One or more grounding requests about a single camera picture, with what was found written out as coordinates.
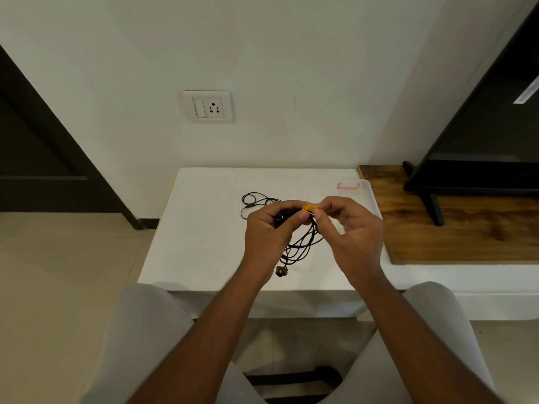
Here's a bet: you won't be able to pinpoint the person's left hand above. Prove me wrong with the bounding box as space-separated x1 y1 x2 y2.
242 200 312 287

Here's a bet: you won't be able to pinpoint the wooden cabinet top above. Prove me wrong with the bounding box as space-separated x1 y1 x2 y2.
357 165 539 265

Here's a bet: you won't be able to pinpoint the black stool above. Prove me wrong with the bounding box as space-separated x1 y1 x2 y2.
244 365 342 401

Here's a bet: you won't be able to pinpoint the dark brown door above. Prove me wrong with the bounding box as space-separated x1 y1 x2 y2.
0 94 127 213

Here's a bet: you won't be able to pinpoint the person's right hand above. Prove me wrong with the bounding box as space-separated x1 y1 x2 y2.
311 196 385 292

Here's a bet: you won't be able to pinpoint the person's left forearm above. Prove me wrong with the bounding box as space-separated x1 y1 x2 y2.
128 273 275 404

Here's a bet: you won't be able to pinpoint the clear box with red clips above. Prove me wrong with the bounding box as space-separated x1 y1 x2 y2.
336 178 384 222

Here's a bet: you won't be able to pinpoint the white wall socket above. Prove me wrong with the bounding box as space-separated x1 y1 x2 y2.
181 90 235 124

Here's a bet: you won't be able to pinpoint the black door frame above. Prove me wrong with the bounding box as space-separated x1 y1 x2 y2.
0 45 160 231

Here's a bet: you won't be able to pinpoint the black earphones with yellow tie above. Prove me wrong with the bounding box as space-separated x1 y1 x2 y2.
273 203 326 278

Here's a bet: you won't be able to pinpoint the black television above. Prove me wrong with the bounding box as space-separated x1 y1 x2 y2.
402 2 539 227

